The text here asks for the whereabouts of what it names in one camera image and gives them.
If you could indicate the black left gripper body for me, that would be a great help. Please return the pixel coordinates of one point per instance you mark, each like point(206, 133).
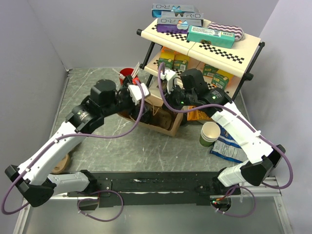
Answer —
point(123, 101)

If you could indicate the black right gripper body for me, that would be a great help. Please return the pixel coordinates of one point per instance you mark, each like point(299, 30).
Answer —
point(179, 98)

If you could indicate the brown paper bag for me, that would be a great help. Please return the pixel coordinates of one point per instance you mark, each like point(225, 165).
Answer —
point(156, 102)

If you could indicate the cardboard cup carrier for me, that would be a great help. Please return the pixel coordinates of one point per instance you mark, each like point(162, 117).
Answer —
point(62, 165)
point(161, 119)

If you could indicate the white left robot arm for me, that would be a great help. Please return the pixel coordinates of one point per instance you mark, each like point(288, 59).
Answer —
point(34, 179)

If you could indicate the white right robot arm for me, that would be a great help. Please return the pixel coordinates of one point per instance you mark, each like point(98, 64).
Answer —
point(262, 155)

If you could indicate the orange snack bag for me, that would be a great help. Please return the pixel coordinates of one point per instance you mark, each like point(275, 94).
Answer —
point(197, 115)

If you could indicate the red plastic cup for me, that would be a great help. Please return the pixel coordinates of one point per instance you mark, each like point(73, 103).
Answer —
point(128, 76)

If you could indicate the white wrapped straws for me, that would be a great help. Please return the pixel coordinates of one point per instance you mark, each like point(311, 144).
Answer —
point(133, 72)

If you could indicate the green yellow box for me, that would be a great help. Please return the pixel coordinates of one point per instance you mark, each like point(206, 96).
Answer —
point(221, 79)
point(167, 56)
point(181, 61)
point(208, 70)

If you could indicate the stack of green paper cups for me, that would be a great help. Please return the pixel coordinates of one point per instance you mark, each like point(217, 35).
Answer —
point(209, 133)

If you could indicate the green yellow box far right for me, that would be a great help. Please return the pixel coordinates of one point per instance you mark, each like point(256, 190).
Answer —
point(221, 79)

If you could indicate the green yellow box far left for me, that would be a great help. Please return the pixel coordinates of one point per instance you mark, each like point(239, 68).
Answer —
point(167, 56)

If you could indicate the cream three-tier shelf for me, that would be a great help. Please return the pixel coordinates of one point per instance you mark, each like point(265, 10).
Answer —
point(237, 61)

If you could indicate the blue chips bag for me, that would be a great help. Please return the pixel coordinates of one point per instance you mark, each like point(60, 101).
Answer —
point(227, 148)

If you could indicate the teal rectangular box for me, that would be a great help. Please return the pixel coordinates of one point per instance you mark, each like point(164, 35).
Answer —
point(211, 36)

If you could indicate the purple grey R+Co box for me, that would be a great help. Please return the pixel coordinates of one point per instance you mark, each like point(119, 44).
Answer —
point(172, 25)

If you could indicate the purple wavy pouch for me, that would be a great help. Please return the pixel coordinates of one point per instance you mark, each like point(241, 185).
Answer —
point(236, 30)

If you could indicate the top grey R+Co box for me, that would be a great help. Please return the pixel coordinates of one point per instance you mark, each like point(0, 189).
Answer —
point(165, 10)

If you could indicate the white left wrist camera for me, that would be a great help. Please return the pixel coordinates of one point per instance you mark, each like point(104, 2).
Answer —
point(136, 93)

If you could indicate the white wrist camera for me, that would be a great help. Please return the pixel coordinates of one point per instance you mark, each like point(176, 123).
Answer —
point(170, 76)
point(136, 93)

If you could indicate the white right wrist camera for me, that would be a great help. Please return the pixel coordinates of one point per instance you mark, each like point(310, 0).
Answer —
point(170, 76)

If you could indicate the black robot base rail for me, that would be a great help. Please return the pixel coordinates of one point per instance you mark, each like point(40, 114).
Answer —
point(154, 188)

